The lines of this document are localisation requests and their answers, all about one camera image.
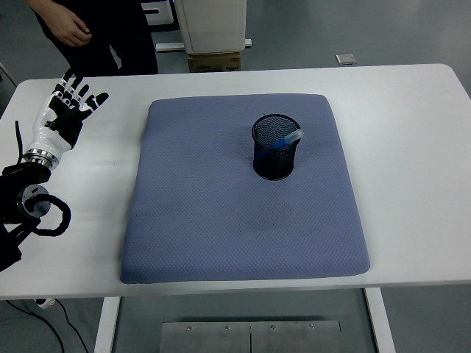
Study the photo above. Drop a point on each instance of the blue-grey textured mat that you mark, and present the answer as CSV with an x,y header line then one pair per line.
x,y
239,228

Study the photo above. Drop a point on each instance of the silver floor socket plate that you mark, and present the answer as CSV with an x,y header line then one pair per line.
x,y
345,59

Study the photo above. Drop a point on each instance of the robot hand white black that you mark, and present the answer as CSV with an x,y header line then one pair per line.
x,y
51,136

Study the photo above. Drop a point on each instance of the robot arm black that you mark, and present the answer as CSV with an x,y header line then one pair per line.
x,y
18,176

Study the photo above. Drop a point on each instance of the person's forearm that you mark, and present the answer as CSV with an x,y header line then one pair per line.
x,y
40,4

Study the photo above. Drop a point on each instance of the person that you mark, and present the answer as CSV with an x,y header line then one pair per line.
x,y
125,36

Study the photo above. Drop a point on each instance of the white box-shaped appliance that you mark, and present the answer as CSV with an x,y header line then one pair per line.
x,y
162,18

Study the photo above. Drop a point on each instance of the brown cardboard box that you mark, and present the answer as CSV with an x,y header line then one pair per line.
x,y
213,62

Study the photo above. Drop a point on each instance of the person's hand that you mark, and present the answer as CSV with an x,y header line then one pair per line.
x,y
70,31

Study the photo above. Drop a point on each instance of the white pedestal cabinet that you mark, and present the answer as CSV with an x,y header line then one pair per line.
x,y
213,25

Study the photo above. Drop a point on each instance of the blue marker pen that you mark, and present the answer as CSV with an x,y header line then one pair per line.
x,y
292,137

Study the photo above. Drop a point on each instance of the white table leg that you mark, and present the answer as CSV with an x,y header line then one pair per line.
x,y
106,323
379,320

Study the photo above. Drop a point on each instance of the black mesh pen holder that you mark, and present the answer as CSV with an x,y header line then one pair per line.
x,y
274,169

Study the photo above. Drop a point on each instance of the white plug under table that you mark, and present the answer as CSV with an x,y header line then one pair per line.
x,y
45,303

